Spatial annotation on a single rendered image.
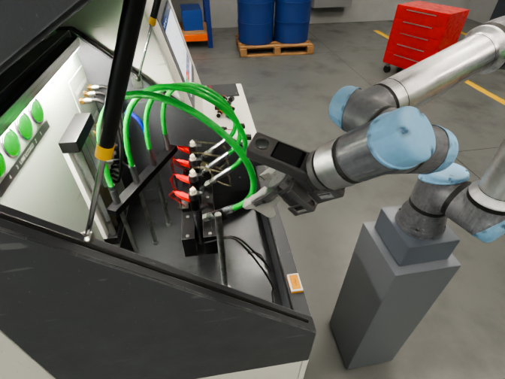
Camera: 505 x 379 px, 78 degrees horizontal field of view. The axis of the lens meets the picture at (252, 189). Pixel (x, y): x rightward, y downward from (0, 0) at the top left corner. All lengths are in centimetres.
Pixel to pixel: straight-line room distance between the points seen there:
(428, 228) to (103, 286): 92
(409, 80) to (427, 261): 72
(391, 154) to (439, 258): 85
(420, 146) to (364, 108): 18
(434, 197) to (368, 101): 52
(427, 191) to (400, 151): 64
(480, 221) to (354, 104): 54
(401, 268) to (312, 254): 105
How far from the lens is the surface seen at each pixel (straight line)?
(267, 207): 60
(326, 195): 54
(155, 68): 107
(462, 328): 217
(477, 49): 76
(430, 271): 121
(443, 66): 70
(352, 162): 44
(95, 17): 106
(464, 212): 101
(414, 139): 41
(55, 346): 75
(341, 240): 226
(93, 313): 63
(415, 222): 111
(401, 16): 496
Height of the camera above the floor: 167
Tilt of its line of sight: 41 degrees down
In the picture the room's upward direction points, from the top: straight up
